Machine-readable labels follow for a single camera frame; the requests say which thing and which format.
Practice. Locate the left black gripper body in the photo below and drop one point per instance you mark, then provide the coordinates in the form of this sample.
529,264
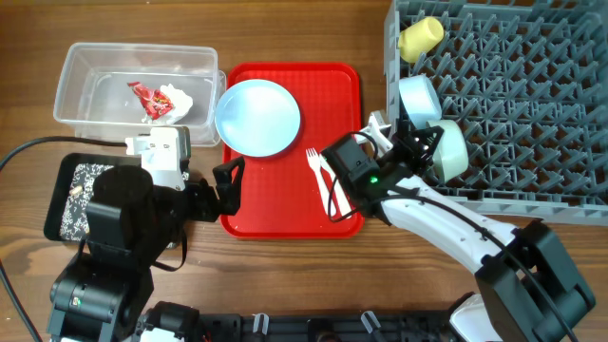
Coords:
198,202

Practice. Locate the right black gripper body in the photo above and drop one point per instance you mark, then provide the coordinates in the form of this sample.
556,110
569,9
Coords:
407,154

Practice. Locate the mint green bowl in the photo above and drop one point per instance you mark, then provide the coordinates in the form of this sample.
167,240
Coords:
450,158

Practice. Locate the small light blue bowl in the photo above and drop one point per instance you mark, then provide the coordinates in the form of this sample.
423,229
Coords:
420,100

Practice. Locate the large light blue plate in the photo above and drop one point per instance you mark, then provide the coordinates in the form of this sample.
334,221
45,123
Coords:
257,118

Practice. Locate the white plastic spoon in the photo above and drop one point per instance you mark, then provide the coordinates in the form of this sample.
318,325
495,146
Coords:
342,201

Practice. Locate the white plastic fork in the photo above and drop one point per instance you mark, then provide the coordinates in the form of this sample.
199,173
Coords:
315,164

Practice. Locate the yellow plastic cup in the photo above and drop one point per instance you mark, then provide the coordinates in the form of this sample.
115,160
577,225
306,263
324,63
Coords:
420,38

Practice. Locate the food leftovers rice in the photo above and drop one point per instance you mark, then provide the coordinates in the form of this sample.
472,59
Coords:
74,225

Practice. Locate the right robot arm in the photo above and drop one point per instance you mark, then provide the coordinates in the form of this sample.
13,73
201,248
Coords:
530,289

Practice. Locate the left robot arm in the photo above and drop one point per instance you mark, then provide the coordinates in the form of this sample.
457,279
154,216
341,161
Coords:
101,293

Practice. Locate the grey dishwasher rack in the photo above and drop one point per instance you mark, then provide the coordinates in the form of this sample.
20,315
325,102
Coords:
527,83

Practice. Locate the black waste tray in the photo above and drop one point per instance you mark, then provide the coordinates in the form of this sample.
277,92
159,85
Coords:
62,190

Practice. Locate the red plastic tray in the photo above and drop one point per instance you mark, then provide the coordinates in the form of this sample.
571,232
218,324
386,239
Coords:
279,194

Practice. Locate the crumpled white tissue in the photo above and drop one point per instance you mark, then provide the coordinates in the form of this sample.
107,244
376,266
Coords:
181,101

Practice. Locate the red snack wrapper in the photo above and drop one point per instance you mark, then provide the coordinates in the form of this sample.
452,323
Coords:
155,103

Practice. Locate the clear plastic bin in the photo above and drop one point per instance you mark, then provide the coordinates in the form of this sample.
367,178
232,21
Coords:
93,96

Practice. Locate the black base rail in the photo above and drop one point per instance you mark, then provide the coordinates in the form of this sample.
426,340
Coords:
406,327

